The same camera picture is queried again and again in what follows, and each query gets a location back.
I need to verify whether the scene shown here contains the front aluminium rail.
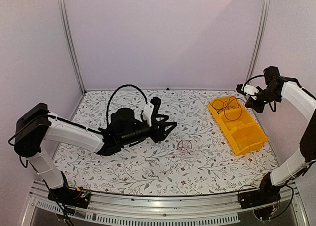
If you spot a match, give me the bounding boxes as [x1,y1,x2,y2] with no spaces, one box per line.
[21,180,309,226]

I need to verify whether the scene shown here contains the right aluminium frame post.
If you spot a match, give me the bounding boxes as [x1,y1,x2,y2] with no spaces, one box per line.
[246,0,270,80]

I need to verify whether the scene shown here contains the left aluminium frame post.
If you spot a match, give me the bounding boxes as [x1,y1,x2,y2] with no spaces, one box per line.
[57,0,86,95]

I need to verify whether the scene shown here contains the aluminium frame post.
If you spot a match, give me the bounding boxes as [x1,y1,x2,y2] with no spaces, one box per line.
[246,0,270,80]
[57,0,86,95]

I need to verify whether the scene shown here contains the camera black cable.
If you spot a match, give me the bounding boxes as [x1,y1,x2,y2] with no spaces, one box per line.
[243,75,265,87]
[106,84,149,128]

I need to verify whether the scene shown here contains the yellow three-compartment bin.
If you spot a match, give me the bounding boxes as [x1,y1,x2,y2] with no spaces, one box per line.
[208,96,268,156]

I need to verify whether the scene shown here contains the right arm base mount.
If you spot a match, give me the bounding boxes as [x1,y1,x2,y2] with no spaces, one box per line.
[237,185,281,221]

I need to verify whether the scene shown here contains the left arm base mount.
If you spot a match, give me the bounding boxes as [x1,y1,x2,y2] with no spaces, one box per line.
[48,187,91,209]

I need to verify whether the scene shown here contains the right camera black cable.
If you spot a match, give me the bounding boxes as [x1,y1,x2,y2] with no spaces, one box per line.
[243,75,265,87]

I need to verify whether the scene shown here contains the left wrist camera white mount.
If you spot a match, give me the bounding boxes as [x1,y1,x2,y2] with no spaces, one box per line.
[141,97,161,127]

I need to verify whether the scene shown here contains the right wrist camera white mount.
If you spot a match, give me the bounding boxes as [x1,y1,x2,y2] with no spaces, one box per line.
[236,84,259,100]

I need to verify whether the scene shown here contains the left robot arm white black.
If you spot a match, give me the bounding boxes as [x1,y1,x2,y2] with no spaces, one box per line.
[8,103,177,203]

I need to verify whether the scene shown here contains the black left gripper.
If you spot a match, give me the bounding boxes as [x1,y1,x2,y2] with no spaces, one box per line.
[119,115,177,147]

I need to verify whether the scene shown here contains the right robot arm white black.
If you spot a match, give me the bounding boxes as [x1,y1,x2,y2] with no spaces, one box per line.
[241,66,316,204]

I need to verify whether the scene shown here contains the left camera black cable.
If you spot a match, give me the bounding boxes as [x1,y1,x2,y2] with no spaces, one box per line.
[106,84,149,128]

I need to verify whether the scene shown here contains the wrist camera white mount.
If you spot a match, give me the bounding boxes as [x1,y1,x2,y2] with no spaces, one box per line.
[236,84,259,100]
[141,97,161,127]

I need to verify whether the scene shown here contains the floral patterned table mat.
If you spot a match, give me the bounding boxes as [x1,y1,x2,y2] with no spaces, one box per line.
[53,89,277,196]

